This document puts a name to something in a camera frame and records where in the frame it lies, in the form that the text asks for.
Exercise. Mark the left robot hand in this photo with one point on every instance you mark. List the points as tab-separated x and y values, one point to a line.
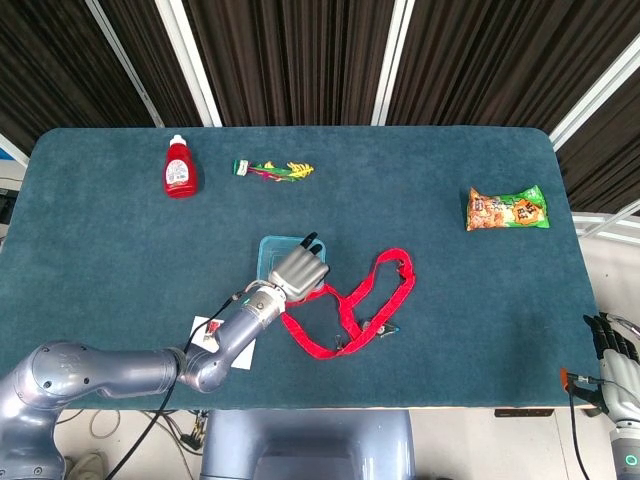
300	272

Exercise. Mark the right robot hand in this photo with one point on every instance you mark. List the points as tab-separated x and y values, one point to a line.
624	377

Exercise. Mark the blue container lid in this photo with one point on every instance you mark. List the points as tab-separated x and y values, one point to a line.
275	252

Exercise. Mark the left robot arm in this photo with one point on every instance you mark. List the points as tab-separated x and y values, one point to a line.
125	365

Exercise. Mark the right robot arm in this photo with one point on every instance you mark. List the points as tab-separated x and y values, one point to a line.
627	452

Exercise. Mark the white card with red print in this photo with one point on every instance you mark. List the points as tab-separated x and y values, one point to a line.
245	357

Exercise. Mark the colourful feather toy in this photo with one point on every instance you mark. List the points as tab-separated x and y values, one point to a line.
275	171

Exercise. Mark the metal clip with blue tip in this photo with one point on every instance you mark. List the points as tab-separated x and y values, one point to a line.
387	330

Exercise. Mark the teal carpet table mat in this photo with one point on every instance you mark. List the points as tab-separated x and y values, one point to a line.
400	175

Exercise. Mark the red ketchup squeeze bottle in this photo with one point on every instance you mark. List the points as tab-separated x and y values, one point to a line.
181	175

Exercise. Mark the blue-grey robot torso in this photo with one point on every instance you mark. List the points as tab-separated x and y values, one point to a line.
305	445

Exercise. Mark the green orange snack bag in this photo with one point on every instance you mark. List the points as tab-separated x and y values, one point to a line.
505	210

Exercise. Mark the dark brown pleated curtain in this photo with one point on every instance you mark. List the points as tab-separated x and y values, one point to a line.
300	50

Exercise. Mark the grey shoe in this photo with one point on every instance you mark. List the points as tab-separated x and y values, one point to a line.
87	465

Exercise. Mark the white metal frame rail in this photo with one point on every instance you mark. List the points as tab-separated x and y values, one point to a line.
605	227

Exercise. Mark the white frame post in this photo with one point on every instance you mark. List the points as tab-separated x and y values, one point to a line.
192	65
595	95
392	65

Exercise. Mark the thin grey frame post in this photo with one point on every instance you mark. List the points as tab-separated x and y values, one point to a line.
125	65

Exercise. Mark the white frame with blue sticker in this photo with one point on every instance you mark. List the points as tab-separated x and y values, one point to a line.
12	150

